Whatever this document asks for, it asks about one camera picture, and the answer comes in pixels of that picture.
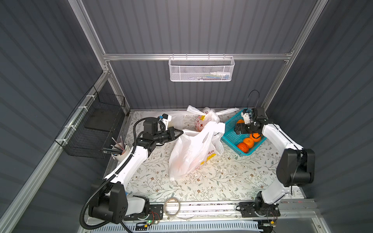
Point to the black wire wall basket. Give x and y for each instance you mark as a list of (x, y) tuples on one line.
[(93, 126)]

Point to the orange mandarin front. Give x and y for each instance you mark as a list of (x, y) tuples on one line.
[(249, 142)]

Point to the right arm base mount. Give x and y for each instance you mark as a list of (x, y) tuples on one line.
[(252, 209)]

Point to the white wire wall basket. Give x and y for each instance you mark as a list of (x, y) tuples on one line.
[(201, 68)]

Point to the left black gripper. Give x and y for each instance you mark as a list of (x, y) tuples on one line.
[(172, 135)]

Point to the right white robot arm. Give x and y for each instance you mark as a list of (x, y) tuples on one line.
[(296, 166)]

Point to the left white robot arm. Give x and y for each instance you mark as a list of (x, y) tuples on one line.
[(109, 202)]

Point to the white pen cup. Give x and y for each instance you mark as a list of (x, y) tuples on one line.
[(118, 149)]

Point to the orange mandarin top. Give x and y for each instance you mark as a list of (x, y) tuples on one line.
[(256, 137)]

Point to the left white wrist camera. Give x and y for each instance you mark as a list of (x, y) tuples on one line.
[(165, 118)]

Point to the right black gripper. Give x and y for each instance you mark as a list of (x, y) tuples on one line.
[(241, 128)]

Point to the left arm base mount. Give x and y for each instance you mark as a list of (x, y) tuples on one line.
[(151, 212)]

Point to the orange mandarin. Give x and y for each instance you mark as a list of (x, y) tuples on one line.
[(249, 142), (256, 137), (243, 147)]

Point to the clear plastic bag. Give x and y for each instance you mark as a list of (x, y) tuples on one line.
[(193, 149)]

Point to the orange mandarin right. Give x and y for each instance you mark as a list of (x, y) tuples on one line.
[(243, 147)]

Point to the cartoon printed plastic bag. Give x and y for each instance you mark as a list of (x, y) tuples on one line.
[(195, 119)]

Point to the teal plastic basket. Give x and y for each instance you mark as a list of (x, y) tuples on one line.
[(231, 139)]

